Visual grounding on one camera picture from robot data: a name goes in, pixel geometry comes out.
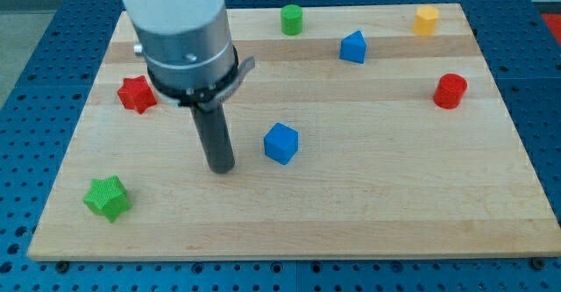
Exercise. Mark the red object at edge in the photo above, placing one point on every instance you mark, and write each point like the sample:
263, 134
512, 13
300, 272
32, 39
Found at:
553, 21

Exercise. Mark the light wooden board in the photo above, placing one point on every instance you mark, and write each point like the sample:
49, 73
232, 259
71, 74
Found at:
381, 172

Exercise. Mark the red star block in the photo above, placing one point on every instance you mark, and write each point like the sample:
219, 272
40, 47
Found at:
136, 94

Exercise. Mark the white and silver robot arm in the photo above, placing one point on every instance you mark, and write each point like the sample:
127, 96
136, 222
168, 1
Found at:
190, 58

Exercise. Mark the green cylinder block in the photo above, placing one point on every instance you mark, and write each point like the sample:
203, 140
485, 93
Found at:
291, 19

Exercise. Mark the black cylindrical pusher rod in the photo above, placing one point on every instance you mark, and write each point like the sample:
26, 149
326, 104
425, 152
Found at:
214, 135

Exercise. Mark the yellow hexagon block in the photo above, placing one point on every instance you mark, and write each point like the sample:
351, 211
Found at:
426, 18

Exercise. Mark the blue pentagon prism block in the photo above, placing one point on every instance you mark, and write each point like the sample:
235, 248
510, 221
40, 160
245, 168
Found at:
353, 48

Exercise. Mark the green star block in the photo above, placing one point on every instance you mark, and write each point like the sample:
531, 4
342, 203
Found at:
107, 197

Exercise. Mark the blue cube block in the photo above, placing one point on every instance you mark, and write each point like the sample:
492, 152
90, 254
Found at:
281, 143

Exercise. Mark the red cylinder block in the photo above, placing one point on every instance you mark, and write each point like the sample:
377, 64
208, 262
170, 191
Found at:
450, 91

